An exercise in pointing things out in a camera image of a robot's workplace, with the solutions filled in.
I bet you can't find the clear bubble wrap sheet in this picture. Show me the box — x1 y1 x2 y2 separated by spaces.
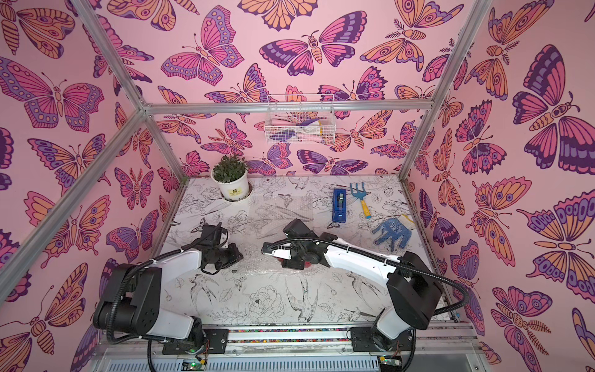
231 233 337 276

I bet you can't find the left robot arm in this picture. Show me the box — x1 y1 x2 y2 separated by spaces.
92 224 243 351

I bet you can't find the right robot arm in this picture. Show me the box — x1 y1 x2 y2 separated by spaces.
262 219 470 345

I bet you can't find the blue tape dispenser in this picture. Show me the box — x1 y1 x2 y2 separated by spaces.
332 188 347 223

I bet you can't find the blue yellow garden rake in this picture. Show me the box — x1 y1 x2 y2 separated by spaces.
350 182 371 219

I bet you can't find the white potted succulent plant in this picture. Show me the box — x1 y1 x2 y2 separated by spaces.
211 155 249 202

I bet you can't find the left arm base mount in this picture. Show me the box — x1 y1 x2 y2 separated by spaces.
162 329 229 356

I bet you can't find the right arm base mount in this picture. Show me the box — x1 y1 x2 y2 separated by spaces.
346 326 414 353

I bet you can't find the white wire wall basket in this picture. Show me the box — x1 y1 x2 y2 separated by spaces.
263 93 336 146

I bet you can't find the aluminium front rail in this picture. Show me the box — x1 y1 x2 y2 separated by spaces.
88 322 491 371

